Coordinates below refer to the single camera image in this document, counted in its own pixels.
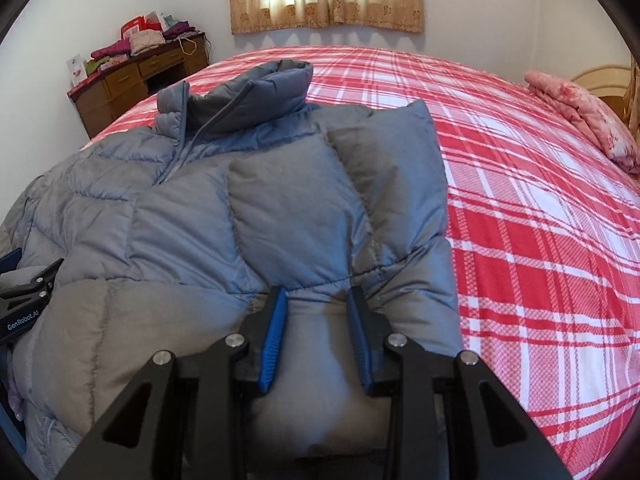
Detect grey puffer jacket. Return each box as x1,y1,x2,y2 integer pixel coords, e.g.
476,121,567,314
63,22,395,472
1,60,462,479

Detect brown wooden desk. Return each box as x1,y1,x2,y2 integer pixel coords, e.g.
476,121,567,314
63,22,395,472
68,32,209,139

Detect white greeting card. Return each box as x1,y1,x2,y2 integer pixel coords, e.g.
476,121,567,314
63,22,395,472
66,54,87,87

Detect green folded garment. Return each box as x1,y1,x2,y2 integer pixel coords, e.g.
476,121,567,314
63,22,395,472
84,56,111,76

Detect red plaid bed sheet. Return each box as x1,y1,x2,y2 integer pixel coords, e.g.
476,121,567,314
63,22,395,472
81,45,640,480

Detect magenta folded garment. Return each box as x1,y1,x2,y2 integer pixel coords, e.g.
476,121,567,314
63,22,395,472
91,38,131,60

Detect pink beige folded garment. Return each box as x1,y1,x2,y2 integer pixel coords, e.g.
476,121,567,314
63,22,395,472
129,29,166,56

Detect red cardboard box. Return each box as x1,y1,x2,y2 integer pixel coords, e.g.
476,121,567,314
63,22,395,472
120,12,163,39

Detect purple folded garment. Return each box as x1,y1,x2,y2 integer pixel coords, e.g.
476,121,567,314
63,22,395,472
163,21,196,41

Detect pink floral folded quilt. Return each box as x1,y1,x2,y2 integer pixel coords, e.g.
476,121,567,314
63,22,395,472
524,70,639,176

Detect wooden headboard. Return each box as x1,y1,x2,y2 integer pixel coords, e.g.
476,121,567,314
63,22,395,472
573,60,639,140

